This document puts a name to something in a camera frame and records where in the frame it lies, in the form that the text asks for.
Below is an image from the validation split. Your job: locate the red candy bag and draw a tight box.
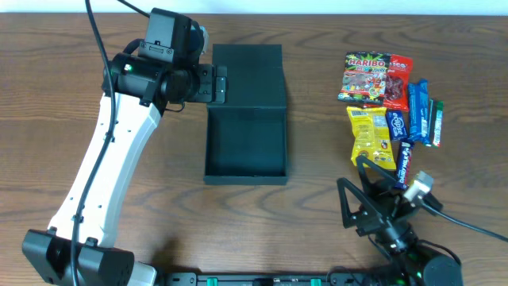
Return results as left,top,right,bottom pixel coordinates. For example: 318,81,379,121
383,54,413,112

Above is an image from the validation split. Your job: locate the yellow snack bag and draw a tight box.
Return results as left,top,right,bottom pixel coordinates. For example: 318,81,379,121
347,106,396,171

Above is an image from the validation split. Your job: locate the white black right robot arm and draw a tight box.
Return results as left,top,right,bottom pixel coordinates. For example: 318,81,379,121
337,156,464,286

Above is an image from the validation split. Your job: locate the Haribo gummy bag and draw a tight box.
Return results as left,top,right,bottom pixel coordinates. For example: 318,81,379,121
337,52,391,106

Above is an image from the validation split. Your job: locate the blue wrapped cookie pack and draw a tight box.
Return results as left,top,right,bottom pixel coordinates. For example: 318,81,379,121
408,79,429,144

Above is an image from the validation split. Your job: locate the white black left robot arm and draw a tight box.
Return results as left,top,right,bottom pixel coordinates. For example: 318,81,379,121
22,52,227,285

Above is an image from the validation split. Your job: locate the black box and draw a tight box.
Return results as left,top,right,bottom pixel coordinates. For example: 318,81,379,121
203,44,288,185

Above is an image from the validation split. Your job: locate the green white candy bar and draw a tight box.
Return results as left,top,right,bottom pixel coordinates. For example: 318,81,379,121
425,99,444,148

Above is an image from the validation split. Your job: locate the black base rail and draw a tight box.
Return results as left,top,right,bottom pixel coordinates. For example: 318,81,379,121
154,272,382,286

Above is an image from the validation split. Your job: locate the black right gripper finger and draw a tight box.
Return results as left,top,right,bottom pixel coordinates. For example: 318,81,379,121
337,178,383,229
355,155,397,195

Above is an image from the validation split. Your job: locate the blue Eclipse mint pack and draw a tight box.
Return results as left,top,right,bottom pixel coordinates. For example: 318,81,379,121
386,110,409,141

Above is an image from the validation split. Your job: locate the purple Dairy Milk bar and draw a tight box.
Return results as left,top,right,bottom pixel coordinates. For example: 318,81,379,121
395,141,414,190

